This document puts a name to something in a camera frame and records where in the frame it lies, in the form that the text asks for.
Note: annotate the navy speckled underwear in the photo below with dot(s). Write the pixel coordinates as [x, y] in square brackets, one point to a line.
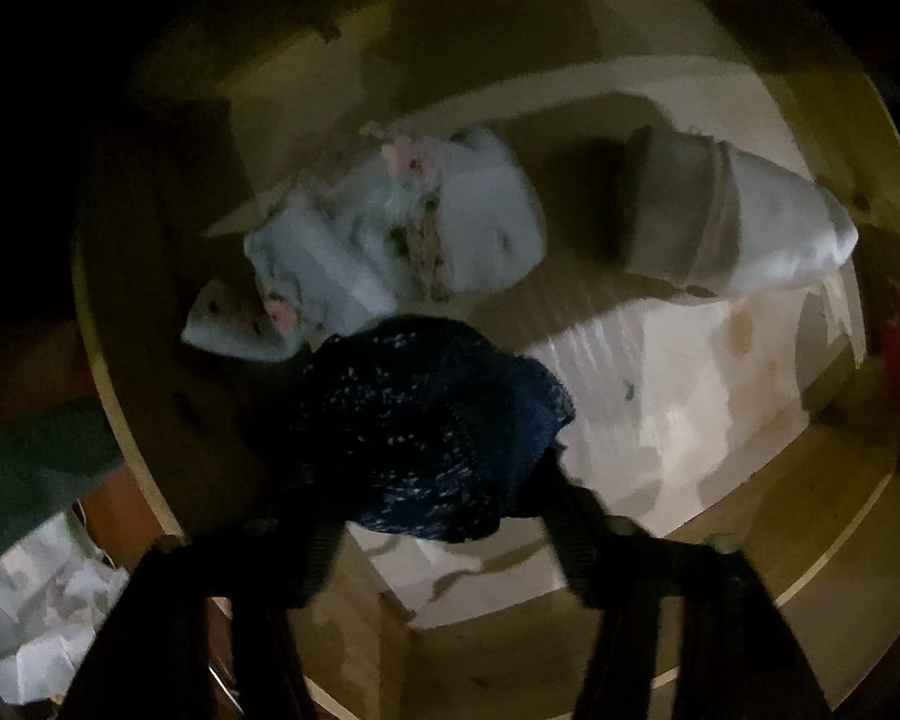
[420, 420]

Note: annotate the blue checked cloth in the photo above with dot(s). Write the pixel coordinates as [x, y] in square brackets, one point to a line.
[22, 480]

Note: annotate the white drawer liner paper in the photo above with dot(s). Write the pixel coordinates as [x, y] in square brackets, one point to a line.
[682, 405]

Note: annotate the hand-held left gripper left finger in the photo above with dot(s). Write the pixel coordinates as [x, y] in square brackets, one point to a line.
[319, 556]

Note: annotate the white crumpled paper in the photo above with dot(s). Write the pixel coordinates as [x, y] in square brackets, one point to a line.
[37, 615]

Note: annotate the wooden drawer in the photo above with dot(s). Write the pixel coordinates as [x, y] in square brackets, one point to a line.
[757, 615]

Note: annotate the light blue floral sock bundle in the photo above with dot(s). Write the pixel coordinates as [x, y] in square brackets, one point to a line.
[480, 225]

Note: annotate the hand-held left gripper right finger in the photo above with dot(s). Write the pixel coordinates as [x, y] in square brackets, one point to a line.
[571, 534]

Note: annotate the white sock bundle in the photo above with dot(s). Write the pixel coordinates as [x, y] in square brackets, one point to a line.
[765, 225]

